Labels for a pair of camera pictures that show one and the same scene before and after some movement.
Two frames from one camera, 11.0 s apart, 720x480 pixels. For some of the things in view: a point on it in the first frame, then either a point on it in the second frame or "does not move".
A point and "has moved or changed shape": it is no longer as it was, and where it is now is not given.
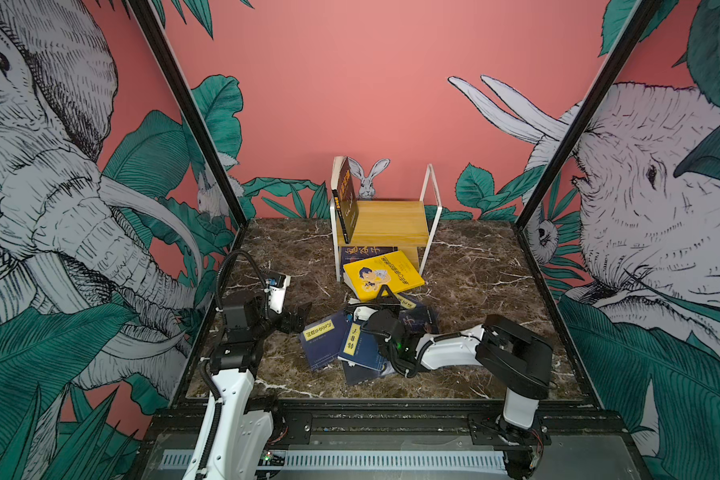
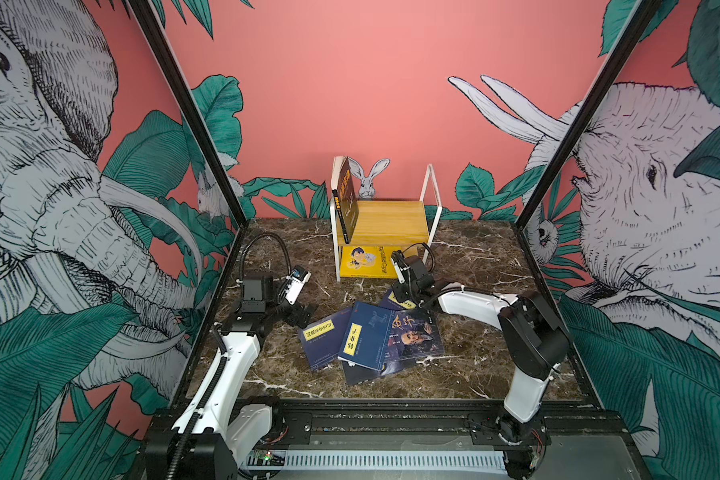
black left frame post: [184, 99] does not move
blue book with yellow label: [361, 347] does not move
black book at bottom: [358, 373] does not move
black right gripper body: [387, 311] to [404, 292]
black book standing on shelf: [346, 199] does not move
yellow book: [367, 277] has moved or changed shape
